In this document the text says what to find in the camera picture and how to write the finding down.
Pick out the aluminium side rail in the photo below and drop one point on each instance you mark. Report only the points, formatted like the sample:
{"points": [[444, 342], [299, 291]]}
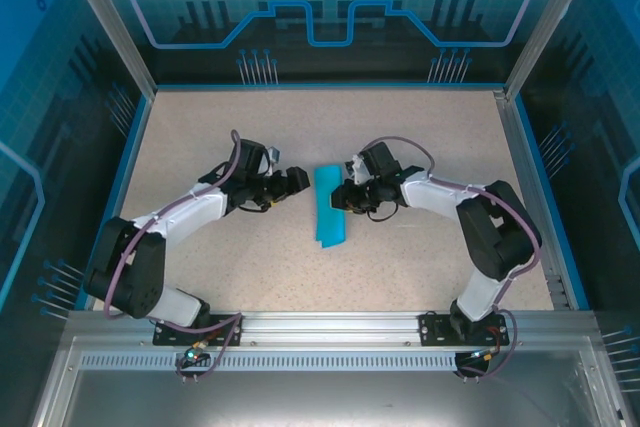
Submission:
{"points": [[515, 137]]}

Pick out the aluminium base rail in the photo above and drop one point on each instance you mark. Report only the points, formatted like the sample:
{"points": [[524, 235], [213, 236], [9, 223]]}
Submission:
{"points": [[325, 327]]}

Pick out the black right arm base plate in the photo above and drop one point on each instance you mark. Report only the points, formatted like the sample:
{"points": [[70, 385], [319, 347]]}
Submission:
{"points": [[432, 329]]}

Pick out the aluminium frame post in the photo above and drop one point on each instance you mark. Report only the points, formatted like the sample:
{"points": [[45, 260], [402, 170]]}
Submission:
{"points": [[548, 22], [112, 22]]}

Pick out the metal panel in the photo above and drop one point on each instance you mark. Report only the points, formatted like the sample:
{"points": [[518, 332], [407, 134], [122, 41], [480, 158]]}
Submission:
{"points": [[320, 397]]}

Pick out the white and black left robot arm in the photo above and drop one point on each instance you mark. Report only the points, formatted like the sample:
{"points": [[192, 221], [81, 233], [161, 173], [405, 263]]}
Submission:
{"points": [[190, 209]]}

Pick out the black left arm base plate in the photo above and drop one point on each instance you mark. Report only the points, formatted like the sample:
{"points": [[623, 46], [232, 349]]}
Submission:
{"points": [[165, 336]]}

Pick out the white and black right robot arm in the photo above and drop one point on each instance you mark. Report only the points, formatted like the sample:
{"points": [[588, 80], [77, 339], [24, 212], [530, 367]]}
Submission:
{"points": [[430, 194]]}

